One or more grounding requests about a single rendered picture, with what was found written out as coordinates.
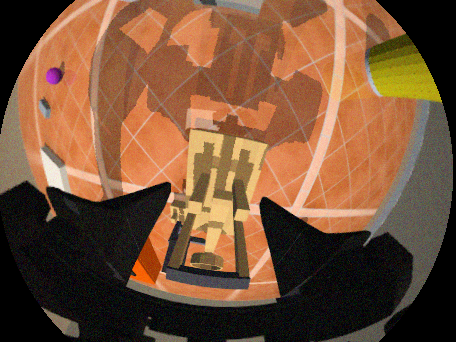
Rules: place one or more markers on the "yellow open cylindrical cup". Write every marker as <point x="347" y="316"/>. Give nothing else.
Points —
<point x="396" y="68"/>

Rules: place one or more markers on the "purple ball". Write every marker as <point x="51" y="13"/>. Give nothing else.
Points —
<point x="54" y="75"/>

